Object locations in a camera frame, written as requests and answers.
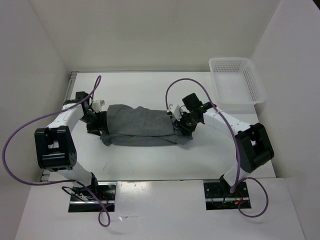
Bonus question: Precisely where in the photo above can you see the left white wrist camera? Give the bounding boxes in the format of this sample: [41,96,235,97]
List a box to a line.
[90,100,105,113]

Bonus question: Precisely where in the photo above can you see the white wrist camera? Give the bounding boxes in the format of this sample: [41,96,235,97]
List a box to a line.
[90,100,105,113]
[166,104,182,121]

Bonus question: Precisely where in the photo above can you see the grey shorts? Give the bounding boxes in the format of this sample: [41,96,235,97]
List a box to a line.
[100,104,193,147]

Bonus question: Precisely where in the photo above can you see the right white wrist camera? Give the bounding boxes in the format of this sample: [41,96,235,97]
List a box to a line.
[166,104,182,121]

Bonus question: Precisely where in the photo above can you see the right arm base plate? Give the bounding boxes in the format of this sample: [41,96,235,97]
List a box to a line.
[203,179,252,211]

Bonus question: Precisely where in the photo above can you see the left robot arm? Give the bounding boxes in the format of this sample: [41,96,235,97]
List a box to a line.
[34,91,107,200]

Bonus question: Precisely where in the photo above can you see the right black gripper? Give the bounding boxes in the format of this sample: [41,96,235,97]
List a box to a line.
[173,110,199,136]

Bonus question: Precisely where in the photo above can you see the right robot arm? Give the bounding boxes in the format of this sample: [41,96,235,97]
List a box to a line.
[167,93,275,197]

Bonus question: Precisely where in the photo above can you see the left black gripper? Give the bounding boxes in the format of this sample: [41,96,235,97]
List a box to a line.
[79,110,109,137]

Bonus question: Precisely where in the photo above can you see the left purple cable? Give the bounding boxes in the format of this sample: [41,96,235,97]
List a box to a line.
[1,74,111,227]

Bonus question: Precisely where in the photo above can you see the white plastic basket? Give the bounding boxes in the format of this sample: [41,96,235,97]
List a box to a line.
[208,57,266,108]

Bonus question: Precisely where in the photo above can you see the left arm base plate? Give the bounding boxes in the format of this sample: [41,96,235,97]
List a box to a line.
[64,181,117,213]

